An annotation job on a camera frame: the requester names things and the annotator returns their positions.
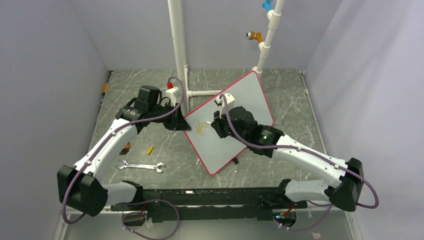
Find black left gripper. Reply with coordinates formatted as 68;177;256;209
148;101;190;131

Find yellow marker cap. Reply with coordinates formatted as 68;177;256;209
147;146;154;155

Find pink framed whiteboard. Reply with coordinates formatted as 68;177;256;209
184;71;274;175

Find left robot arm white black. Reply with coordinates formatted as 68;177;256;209
57;83;191;217

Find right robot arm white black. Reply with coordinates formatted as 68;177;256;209
211;106;364;212

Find orange black whiteboard eraser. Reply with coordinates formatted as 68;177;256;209
119;143;131;155

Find silver open-end wrench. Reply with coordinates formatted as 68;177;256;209
115;159;166;174

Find orange tab on table edge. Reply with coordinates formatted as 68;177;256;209
102;83;109;96

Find blue clamp on pipe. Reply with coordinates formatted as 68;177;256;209
261;0;273;12

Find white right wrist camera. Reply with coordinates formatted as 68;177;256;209
214;93;236;118

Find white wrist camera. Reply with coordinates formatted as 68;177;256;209
214;93;236;118
165;82;180;107

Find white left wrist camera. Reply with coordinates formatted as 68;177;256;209
165;82;180;107

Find aluminium extrusion rail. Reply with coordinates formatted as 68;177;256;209
61;187;351;216

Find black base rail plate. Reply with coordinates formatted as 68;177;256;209
111;187;308;223

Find orange camera on pipe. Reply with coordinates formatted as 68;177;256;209
245;31;263;44

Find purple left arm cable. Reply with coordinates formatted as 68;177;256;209
61;76;185;240

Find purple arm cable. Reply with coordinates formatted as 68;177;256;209
61;76;185;240
219;94;380;232

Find white PVC pipe frame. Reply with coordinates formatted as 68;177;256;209
167;0;285;114

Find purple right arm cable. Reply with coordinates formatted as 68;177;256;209
219;94;380;232

